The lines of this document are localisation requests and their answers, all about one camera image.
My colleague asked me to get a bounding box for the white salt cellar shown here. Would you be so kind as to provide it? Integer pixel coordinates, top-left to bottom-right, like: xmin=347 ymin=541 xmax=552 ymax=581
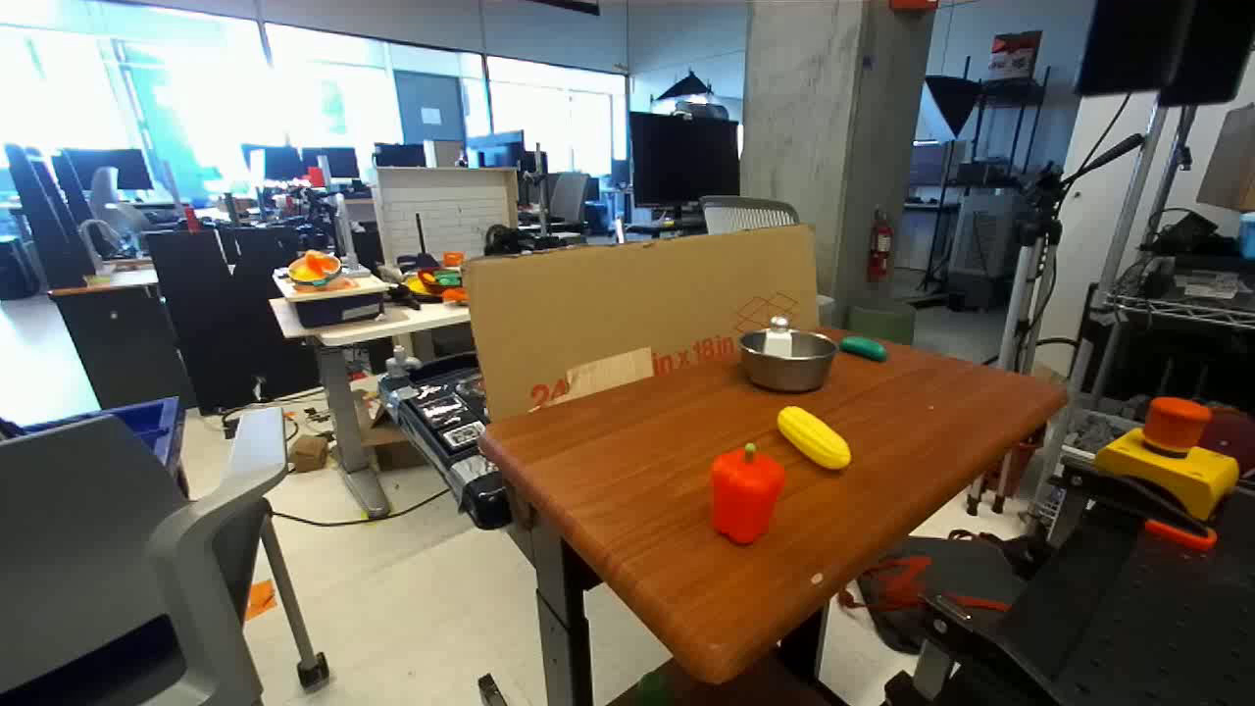
xmin=762 ymin=314 xmax=801 ymax=365

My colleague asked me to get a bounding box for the brown cardboard panel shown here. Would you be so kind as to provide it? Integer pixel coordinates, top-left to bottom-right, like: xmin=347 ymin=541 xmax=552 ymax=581
xmin=462 ymin=224 xmax=824 ymax=425

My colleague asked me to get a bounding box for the round metal bowl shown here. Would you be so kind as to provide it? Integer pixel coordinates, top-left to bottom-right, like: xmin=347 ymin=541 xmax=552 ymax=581
xmin=737 ymin=325 xmax=837 ymax=398

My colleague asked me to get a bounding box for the orange toy bell pepper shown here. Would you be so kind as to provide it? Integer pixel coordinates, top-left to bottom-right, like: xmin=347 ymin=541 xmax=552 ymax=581
xmin=707 ymin=441 xmax=789 ymax=548

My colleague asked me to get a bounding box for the black control box with labels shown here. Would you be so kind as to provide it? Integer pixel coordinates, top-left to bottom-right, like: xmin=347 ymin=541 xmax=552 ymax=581
xmin=380 ymin=357 xmax=516 ymax=535

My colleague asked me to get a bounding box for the yellow toy corn cob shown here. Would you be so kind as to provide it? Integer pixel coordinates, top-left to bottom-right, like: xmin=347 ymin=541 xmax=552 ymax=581
xmin=771 ymin=406 xmax=853 ymax=475

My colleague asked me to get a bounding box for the black computer monitor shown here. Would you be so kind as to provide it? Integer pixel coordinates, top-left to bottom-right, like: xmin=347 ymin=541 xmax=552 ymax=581
xmin=628 ymin=112 xmax=746 ymax=212

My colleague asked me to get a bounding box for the pile of colourful toy food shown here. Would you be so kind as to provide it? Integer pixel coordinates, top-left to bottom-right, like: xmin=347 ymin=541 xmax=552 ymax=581
xmin=401 ymin=248 xmax=469 ymax=312

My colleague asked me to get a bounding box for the white grid board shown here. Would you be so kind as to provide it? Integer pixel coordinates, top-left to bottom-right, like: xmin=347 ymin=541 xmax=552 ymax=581
xmin=371 ymin=165 xmax=521 ymax=273

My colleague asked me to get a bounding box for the black table leg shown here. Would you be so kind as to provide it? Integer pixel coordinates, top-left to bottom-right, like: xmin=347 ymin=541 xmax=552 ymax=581
xmin=524 ymin=521 xmax=603 ymax=706

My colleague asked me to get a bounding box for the black pendant lamp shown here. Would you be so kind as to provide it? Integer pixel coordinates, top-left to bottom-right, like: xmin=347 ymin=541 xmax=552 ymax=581
xmin=649 ymin=66 xmax=716 ymax=112

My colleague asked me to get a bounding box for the red fire extinguisher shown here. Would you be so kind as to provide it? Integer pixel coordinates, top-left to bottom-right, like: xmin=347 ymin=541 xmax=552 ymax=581
xmin=866 ymin=208 xmax=898 ymax=292

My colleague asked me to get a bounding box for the white side table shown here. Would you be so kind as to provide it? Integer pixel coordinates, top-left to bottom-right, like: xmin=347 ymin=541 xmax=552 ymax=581
xmin=267 ymin=295 xmax=475 ymax=521

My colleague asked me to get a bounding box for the tray with toy fruit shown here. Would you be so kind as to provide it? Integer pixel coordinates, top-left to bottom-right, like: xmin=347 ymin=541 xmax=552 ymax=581
xmin=271 ymin=248 xmax=396 ymax=334

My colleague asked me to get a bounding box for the small cardboard box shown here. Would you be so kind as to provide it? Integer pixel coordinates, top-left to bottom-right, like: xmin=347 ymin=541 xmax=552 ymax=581
xmin=286 ymin=431 xmax=332 ymax=475

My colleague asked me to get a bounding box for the black office cabinet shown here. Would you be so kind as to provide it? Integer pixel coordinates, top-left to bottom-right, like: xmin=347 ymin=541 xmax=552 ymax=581
xmin=142 ymin=224 xmax=325 ymax=420

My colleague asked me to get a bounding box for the blue plastic bin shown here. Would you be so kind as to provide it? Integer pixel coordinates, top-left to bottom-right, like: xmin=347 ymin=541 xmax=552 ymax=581
xmin=104 ymin=398 xmax=189 ymax=475

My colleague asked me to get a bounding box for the metal equipment cart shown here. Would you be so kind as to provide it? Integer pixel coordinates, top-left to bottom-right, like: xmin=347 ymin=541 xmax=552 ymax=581
xmin=1065 ymin=208 xmax=1255 ymax=437

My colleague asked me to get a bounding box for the yellow emergency stop button box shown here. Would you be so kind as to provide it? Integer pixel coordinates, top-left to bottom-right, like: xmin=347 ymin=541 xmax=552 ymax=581
xmin=1095 ymin=393 xmax=1244 ymax=526

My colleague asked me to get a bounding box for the grey office chair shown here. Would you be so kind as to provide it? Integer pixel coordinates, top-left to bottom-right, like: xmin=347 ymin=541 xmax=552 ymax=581
xmin=0 ymin=406 xmax=332 ymax=706

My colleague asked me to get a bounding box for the black camera tripod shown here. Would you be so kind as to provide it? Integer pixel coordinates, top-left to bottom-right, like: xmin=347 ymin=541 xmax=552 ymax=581
xmin=964 ymin=129 xmax=1152 ymax=521

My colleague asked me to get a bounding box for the red wall sign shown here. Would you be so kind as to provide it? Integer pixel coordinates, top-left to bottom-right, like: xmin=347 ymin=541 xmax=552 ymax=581
xmin=989 ymin=28 xmax=1045 ymax=86

